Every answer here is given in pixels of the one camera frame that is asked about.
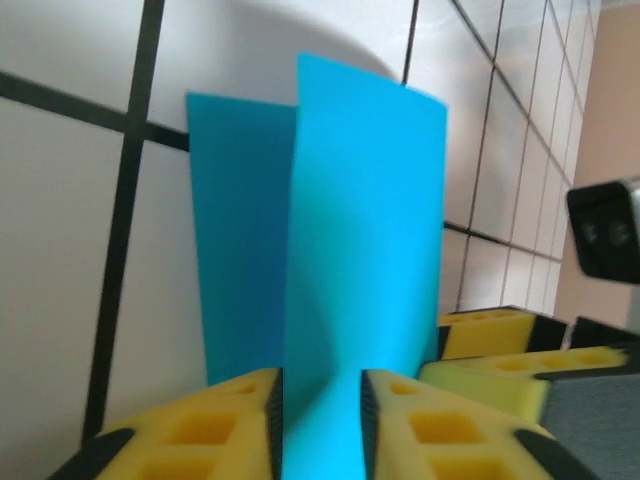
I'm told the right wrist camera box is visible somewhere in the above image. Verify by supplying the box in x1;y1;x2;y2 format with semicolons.
566;179;640;287

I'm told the blue square paper sheet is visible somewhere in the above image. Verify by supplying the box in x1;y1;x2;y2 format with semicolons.
185;51;449;480

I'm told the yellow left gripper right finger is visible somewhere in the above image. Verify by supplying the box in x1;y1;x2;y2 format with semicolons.
359;368;597;480

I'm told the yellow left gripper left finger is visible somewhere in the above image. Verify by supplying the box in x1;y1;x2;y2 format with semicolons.
49;367;285;480

